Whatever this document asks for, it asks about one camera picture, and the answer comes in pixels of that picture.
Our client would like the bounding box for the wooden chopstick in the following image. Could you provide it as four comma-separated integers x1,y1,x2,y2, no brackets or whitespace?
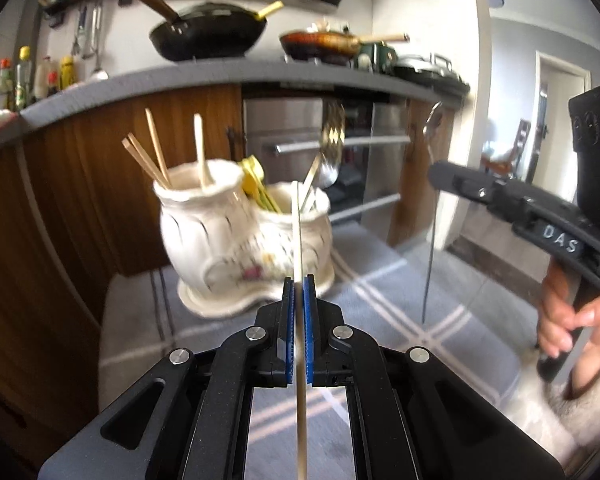
122,138,164,189
193,113,214,191
292,181,309,480
127,132,169,187
145,107,174,189

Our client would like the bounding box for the grey plaid tablecloth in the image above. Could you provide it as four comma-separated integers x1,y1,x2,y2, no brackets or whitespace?
97,220,548,480

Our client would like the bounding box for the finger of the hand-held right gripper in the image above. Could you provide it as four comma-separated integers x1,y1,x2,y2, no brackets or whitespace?
426,159,537,228

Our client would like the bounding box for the person's right forearm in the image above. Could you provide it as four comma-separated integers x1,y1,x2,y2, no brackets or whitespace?
505,352,600,467

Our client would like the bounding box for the gold metal utensil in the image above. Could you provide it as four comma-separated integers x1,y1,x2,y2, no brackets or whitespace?
300,101,346,211

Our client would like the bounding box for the green kettle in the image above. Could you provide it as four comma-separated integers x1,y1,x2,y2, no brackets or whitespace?
359,42,399,69

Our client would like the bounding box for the yellow spatula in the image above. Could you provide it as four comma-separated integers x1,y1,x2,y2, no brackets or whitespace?
256,0,285,21

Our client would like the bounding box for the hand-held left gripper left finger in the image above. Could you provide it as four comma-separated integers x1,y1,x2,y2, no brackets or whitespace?
37,277,297,480

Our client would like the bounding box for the white door frame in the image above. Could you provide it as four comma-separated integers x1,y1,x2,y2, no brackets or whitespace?
534,52,590,187

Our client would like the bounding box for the yellow green plastic spoon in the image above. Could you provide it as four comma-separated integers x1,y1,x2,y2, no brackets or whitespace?
240,157,267,196
247,175,282,214

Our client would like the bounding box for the grey kitchen countertop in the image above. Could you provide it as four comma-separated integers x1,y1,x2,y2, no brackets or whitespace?
0,59,472,157

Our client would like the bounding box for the brown frying pan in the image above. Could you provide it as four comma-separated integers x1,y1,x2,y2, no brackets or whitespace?
278,29,411,59

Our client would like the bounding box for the person's right hand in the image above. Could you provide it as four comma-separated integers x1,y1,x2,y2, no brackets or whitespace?
536,260,600,397

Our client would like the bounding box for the black lidded pan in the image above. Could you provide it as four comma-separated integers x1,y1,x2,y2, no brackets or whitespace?
394,52,469,87

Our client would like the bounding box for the white ceramic utensil holder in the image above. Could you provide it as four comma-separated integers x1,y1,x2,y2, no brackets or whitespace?
152,157,337,319

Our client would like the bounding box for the black wok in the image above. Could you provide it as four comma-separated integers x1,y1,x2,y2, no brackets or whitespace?
129,0,272,64

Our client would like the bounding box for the hanging metal utensil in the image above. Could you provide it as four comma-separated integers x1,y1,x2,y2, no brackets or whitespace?
72,6,89,59

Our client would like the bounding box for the hanging metal ladle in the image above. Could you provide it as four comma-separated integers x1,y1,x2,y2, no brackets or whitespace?
90,4,110,82

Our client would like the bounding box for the row of condiment bottles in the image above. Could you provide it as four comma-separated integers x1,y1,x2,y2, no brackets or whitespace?
0,45,79,112

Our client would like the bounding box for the wooden base cabinet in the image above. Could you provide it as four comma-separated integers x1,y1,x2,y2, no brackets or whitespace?
0,84,246,443
387,99,457,249

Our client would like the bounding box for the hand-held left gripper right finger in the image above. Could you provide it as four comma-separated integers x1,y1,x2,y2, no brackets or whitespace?
302,274,566,480

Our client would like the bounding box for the wooden chair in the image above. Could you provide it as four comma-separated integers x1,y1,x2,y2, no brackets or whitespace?
509,119,533,182

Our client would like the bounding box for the stainless steel oven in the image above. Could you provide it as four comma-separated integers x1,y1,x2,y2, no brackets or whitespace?
242,96,412,227

